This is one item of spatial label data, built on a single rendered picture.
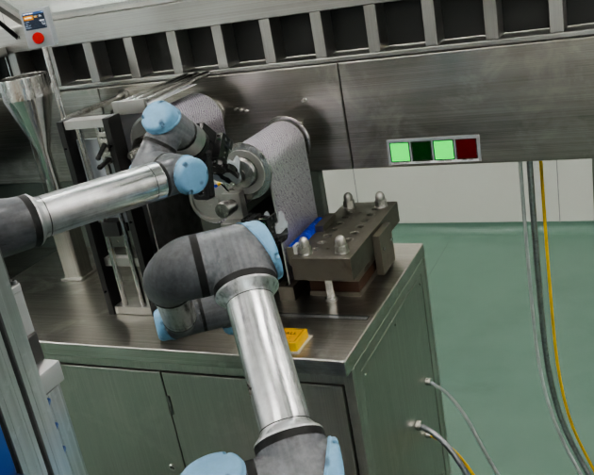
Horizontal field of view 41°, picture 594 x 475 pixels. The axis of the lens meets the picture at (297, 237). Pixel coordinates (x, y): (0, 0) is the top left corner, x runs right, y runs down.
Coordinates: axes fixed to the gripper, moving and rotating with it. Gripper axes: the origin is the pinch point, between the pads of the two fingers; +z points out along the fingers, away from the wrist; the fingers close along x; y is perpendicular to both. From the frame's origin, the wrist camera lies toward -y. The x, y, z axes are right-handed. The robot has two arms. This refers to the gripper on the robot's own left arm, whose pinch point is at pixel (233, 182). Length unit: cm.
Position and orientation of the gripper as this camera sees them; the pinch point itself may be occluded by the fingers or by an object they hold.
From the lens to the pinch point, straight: 197.7
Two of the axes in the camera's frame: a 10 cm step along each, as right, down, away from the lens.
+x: -9.1, 0.1, 4.2
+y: 1.2, -9.6, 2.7
